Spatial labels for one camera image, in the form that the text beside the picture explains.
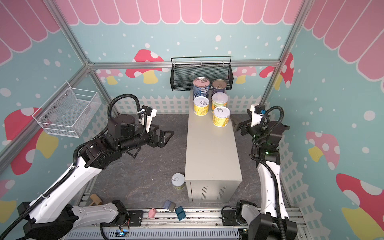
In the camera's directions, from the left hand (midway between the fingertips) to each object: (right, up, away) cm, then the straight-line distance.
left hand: (165, 133), depth 63 cm
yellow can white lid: (+3, -27, +19) cm, 33 cm away
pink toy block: (-10, -41, +13) cm, 44 cm away
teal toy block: (+5, -41, +12) cm, 43 cm away
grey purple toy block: (-1, -38, +15) cm, 41 cm away
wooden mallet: (-40, -36, +16) cm, 56 cm away
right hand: (+33, +9, +6) cm, 35 cm away
